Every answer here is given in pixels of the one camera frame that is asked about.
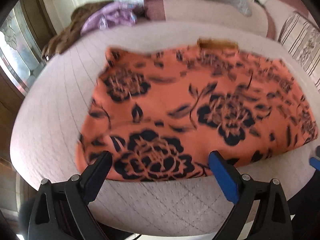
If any orange black floral garment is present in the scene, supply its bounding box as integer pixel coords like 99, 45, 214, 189
75, 44, 318, 181

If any striped floral pillow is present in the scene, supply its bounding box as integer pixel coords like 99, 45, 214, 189
278, 11, 319, 89

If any brown garment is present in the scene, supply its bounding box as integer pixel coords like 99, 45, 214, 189
41, 0, 114, 61

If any purple crumpled garment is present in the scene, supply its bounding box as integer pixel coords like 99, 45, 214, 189
80, 2, 144, 36

